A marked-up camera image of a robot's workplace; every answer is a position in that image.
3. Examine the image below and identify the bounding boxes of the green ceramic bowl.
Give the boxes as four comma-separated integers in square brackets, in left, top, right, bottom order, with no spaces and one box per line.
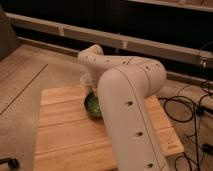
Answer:
[84,92,102,119]

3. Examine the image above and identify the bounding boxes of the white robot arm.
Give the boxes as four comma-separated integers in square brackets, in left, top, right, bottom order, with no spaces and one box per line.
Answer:
[78,45,169,171]

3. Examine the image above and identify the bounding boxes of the black chair caster wheel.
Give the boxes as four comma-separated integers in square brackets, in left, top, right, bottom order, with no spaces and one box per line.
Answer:
[0,158,19,169]

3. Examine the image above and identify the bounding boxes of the white shelf rail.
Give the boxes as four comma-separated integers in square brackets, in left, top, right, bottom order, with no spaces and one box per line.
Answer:
[6,13,213,68]

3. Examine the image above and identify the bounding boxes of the black floor cables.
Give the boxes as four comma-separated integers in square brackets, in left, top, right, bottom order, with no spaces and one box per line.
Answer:
[157,41,213,171]

